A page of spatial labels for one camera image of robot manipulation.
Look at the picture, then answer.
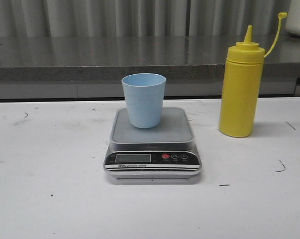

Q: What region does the silver digital kitchen scale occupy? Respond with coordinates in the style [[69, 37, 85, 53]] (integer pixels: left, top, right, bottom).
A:
[[103, 107, 202, 179]]

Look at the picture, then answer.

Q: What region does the light blue plastic cup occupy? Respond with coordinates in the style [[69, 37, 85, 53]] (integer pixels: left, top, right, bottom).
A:
[[121, 73, 166, 128]]

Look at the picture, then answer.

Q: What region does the yellow squeeze bottle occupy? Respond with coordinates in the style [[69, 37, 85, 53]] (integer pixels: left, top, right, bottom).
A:
[[218, 12, 288, 138]]

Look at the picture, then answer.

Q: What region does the white kitchen appliance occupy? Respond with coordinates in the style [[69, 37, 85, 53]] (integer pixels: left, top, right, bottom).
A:
[[285, 0, 300, 37]]

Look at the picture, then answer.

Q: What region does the grey stone counter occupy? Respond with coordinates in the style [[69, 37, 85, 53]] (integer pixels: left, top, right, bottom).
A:
[[0, 34, 300, 100]]

